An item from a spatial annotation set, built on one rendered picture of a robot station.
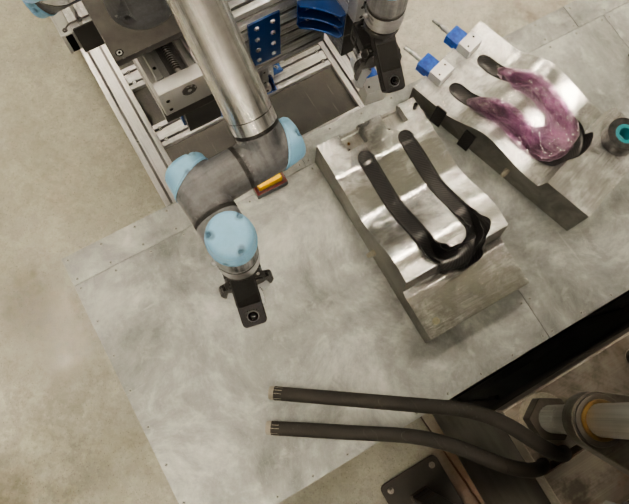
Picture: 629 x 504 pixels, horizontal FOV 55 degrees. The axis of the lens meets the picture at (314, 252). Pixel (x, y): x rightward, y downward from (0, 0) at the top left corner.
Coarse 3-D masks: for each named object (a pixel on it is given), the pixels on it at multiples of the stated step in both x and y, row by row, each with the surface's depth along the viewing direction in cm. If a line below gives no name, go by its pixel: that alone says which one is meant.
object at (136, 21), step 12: (108, 0) 122; (120, 0) 120; (132, 0) 120; (144, 0) 120; (156, 0) 122; (108, 12) 125; (120, 12) 123; (132, 12) 122; (144, 12) 122; (156, 12) 123; (168, 12) 126; (120, 24) 126; (132, 24) 124; (144, 24) 125; (156, 24) 126
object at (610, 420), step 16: (528, 400) 134; (544, 400) 130; (560, 400) 130; (528, 416) 130; (544, 416) 127; (560, 416) 119; (592, 416) 106; (608, 416) 101; (624, 416) 96; (544, 432) 128; (560, 432) 123; (592, 432) 108; (608, 432) 102; (624, 432) 97
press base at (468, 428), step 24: (600, 312) 201; (624, 312) 174; (576, 336) 182; (600, 336) 158; (528, 360) 191; (552, 360) 164; (480, 384) 199; (504, 384) 171; (528, 384) 147; (456, 432) 184; (480, 432) 159; (504, 432) 140; (504, 456) 150; (480, 480) 186; (504, 480) 161; (528, 480) 142
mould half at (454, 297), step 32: (384, 128) 139; (416, 128) 139; (320, 160) 140; (352, 160) 136; (384, 160) 137; (448, 160) 138; (352, 192) 135; (416, 192) 136; (480, 192) 133; (384, 224) 132; (448, 224) 129; (384, 256) 131; (416, 256) 126; (416, 288) 132; (448, 288) 133; (480, 288) 133; (512, 288) 133; (416, 320) 133; (448, 320) 131
